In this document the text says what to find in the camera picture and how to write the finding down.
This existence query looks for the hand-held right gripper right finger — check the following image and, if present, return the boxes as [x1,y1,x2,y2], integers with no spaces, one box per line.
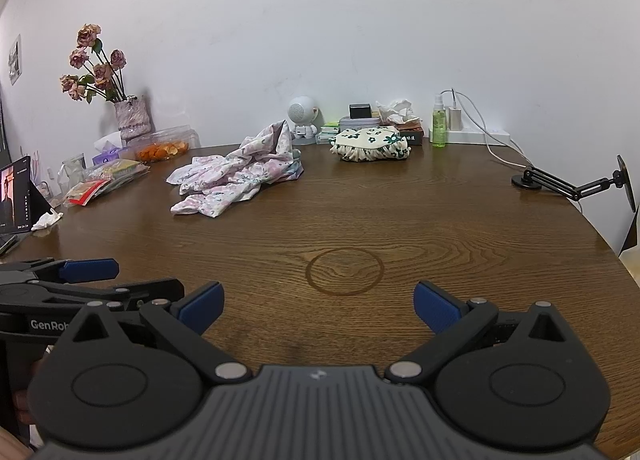
[384,281,582,385]

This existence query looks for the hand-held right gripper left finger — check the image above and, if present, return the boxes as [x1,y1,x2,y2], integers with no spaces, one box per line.
[59,281,252,385]

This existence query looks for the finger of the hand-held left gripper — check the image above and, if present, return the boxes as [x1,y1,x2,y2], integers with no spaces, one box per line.
[30,278,185,313]
[0,258,120,287]

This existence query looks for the pink floral garment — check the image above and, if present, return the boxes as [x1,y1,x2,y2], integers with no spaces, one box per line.
[165,119,306,218]

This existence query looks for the cream garment with green flowers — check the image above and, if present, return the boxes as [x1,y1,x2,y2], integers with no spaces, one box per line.
[329,125,412,162]

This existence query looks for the person's left hand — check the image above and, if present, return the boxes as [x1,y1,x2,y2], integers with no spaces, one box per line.
[0,387,39,460]

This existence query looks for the small crumpled white tissue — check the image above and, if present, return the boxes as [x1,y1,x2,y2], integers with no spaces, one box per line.
[31,207,65,232]

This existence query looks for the red snack packet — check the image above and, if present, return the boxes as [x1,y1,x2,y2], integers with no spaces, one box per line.
[62,179,111,208]

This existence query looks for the clear bag of snacks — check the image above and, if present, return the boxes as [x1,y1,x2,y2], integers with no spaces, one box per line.
[80,159,151,191]

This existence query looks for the black tablet with lit screen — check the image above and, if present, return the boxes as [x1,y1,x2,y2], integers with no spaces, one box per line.
[0,155,51,256]

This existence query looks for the purple tissue box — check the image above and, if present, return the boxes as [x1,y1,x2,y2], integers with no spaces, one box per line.
[92,133,132,164]

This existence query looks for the clear container of orange peels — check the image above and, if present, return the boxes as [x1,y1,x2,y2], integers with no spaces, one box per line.
[134,125,201,163]

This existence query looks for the pink patterned vase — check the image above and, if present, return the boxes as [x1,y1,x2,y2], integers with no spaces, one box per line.
[114,94,152,141]

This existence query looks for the dark red tissue box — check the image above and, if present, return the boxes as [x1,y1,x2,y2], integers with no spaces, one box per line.
[395,123,426,145]

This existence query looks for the white power strip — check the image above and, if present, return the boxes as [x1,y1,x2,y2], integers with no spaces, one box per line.
[445,127,512,146]

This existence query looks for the green spray bottle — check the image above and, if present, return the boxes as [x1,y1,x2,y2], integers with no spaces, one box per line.
[431,94,448,148]

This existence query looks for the dried rose bouquet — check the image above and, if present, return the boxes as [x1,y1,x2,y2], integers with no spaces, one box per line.
[60,24,128,104]

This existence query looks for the white astronaut speaker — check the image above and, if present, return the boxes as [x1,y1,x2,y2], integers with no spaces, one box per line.
[287,96,322,140]

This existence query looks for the white power cord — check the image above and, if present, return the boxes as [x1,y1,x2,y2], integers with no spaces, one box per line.
[484,137,586,213]

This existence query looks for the white charging cable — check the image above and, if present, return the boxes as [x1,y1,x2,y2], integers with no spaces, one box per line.
[450,88,493,133]

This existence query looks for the small wall picture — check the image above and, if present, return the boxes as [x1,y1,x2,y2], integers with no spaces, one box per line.
[7,34,23,86]

